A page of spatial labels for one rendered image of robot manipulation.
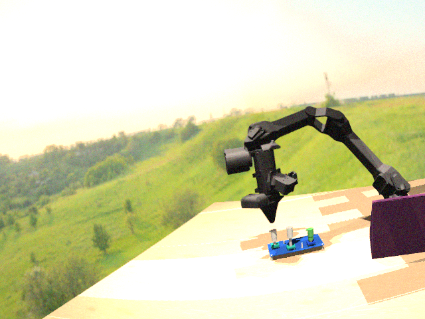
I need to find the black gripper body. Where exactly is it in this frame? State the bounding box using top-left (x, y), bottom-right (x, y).
top-left (240, 167), bottom-right (280, 209)

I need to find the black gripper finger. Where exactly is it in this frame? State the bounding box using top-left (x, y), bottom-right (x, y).
top-left (274, 195), bottom-right (284, 222)
top-left (261, 200), bottom-right (277, 223)

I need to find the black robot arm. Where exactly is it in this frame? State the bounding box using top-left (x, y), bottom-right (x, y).
top-left (224, 106), bottom-right (411, 199)

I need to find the blue circuit board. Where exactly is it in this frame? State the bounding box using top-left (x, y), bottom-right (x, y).
top-left (268, 226), bottom-right (324, 261)

